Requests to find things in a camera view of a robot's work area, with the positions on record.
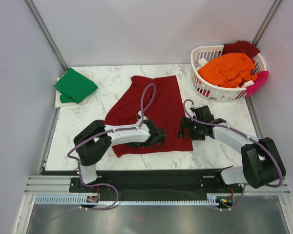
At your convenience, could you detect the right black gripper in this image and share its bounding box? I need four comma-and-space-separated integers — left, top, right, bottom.
176, 117, 205, 141

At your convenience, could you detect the dark red t shirt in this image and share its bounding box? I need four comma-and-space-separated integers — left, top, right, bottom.
104, 76, 193, 157

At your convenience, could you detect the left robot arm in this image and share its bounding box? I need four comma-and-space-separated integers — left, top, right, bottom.
70, 119, 167, 192

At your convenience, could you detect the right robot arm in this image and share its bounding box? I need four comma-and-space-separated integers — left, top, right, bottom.
177, 106, 286, 192

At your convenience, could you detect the white laundry basket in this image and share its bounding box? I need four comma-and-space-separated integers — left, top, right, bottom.
190, 45, 267, 102

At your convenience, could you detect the orange t shirt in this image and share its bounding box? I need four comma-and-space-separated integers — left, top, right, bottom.
198, 53, 257, 88

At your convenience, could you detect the pink garment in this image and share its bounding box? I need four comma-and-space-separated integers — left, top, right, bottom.
244, 71, 269, 98

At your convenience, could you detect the folded white cloth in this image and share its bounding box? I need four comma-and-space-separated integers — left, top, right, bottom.
54, 72, 95, 108

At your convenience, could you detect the dark red shirt in basket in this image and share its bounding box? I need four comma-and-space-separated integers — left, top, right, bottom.
222, 40, 260, 59

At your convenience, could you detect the folded green t shirt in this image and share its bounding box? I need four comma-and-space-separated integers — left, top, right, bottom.
54, 68, 98, 104

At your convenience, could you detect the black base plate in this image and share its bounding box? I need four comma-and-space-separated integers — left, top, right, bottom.
69, 169, 242, 201

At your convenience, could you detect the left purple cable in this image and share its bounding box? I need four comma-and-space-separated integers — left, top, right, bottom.
67, 83, 159, 188

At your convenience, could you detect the white slotted cable duct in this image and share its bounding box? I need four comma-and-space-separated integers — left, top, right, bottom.
34, 194, 226, 206

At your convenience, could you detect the aluminium front rail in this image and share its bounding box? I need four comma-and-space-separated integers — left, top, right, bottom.
24, 174, 291, 195

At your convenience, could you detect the right aluminium frame post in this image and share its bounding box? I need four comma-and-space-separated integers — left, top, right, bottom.
252, 0, 283, 46

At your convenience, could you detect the aluminium frame post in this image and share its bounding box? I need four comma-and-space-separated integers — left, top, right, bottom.
252, 0, 283, 46
24, 0, 69, 71

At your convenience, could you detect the left aluminium frame post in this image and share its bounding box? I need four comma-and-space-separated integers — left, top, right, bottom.
24, 0, 69, 71

